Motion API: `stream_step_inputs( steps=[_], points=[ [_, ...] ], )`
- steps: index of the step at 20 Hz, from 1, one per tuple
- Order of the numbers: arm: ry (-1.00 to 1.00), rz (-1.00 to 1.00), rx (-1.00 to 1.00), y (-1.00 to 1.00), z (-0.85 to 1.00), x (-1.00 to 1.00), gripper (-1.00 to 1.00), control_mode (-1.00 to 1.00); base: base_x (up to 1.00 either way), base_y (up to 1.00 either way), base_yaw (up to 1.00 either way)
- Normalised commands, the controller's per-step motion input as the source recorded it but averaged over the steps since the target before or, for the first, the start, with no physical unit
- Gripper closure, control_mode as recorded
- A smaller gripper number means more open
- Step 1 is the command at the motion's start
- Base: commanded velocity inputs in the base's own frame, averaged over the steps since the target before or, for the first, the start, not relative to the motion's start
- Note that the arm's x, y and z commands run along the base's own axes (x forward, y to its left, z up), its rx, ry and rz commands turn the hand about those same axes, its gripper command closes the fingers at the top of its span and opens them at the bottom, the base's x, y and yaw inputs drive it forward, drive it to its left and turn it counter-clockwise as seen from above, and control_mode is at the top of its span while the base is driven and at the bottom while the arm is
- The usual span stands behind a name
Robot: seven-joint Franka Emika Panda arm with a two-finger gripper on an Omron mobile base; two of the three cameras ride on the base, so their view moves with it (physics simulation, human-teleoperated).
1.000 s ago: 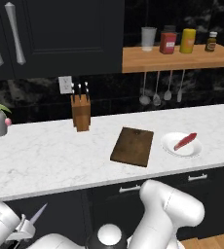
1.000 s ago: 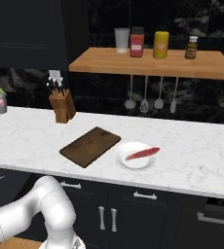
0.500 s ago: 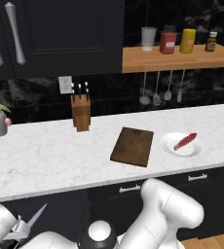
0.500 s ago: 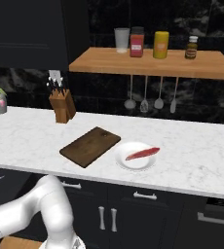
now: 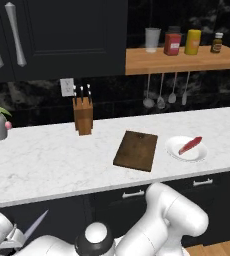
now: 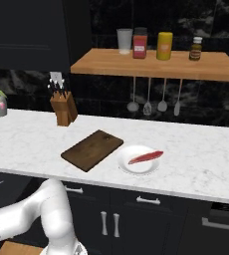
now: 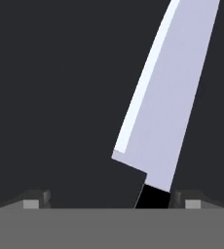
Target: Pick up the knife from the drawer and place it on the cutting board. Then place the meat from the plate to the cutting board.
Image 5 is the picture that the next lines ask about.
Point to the wide black cupboard door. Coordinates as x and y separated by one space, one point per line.
73 36

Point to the clear drinking glass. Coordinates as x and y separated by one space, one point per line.
152 40

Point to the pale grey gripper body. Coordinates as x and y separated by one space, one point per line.
11 238

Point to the white wall socket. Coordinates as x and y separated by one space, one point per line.
66 87

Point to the dark wooden cutting board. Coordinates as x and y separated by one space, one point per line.
136 150

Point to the hanging silver slotted turner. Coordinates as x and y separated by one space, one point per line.
160 100

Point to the red jar with dark lid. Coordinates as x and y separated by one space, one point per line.
172 44

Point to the small brown bottle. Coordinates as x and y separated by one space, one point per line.
216 44

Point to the hanging silver ladle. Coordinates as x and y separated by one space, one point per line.
148 100

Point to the wooden wall shelf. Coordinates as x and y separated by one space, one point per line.
180 61

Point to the yellow bottle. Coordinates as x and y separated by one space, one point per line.
192 42

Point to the hanging silver spoon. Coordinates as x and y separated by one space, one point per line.
172 96

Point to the wooden knife block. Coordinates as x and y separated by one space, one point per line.
83 116

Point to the silver blade knife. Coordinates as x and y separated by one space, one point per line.
36 224

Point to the white plate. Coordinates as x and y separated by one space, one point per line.
197 154

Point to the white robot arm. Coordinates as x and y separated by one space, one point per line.
173 213

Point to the hanging silver spatula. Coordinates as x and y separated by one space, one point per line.
185 96

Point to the black drawer front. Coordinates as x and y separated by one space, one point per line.
210 200
60 216
117 210

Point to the red strip of meat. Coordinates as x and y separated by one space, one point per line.
189 145

